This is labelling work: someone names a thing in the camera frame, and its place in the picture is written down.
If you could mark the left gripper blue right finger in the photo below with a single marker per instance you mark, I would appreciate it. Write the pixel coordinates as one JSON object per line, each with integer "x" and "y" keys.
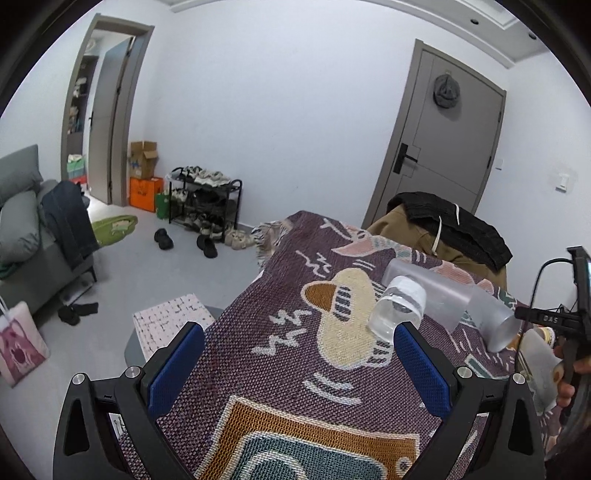
{"x": 510, "y": 446}

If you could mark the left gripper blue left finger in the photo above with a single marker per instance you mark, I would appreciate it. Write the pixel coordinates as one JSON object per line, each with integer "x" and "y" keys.
{"x": 86, "y": 446}

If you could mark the tall frosted plastic cup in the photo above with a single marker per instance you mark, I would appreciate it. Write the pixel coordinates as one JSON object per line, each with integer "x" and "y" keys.
{"x": 447, "y": 300}

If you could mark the short frosted plastic cup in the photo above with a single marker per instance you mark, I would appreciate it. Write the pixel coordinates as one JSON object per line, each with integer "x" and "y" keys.
{"x": 495, "y": 321}

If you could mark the right hand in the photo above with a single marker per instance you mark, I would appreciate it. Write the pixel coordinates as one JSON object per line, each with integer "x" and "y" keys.
{"x": 566, "y": 391}

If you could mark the pink tote bag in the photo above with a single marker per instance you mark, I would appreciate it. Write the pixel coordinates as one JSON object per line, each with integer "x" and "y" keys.
{"x": 22, "y": 347}

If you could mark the white patterned stool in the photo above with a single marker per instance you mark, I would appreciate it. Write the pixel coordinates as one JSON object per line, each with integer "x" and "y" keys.
{"x": 155, "y": 327}

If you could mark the black jacket on chair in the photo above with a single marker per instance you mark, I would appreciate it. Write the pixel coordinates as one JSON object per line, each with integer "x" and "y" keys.
{"x": 455, "y": 226}

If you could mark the grey sofa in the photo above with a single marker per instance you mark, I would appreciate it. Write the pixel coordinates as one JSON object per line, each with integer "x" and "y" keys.
{"x": 33, "y": 267}

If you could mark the brown chair back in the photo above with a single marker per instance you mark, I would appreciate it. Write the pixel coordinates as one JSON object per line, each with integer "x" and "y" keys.
{"x": 395, "y": 226}

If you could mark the purple patterned woven table cloth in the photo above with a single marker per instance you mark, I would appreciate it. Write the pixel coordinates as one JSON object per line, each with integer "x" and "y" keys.
{"x": 292, "y": 384}

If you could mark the green slipper cushion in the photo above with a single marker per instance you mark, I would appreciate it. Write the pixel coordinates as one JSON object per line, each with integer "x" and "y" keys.
{"x": 111, "y": 230}

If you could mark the black shoe on floor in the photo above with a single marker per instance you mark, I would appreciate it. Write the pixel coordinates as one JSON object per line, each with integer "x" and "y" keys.
{"x": 163, "y": 240}

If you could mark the grey closed door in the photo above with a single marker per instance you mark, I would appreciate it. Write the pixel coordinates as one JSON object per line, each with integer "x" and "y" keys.
{"x": 455, "y": 147}

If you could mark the dark jeans on sofa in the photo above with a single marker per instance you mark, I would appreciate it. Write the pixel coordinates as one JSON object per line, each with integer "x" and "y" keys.
{"x": 65, "y": 214}

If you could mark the orange cardboard box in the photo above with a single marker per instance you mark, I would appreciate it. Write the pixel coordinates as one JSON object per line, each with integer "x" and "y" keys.
{"x": 143, "y": 192}

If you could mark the grey cap on door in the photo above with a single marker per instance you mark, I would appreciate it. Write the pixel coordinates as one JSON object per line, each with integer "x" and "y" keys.
{"x": 446, "y": 91}

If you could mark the black shoe rack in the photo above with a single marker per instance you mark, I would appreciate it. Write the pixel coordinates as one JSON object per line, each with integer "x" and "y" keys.
{"x": 196, "y": 195}

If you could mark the brown open cardboard box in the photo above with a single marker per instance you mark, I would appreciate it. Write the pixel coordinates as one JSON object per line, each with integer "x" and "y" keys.
{"x": 142, "y": 160}

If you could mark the grey open door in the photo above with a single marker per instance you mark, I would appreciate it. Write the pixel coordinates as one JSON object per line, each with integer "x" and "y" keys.
{"x": 102, "y": 120}

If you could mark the white wall switch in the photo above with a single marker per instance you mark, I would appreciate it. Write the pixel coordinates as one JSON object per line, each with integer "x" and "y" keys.
{"x": 563, "y": 183}

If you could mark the black door handle lock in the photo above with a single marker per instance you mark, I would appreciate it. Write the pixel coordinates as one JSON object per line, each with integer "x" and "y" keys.
{"x": 403, "y": 156}

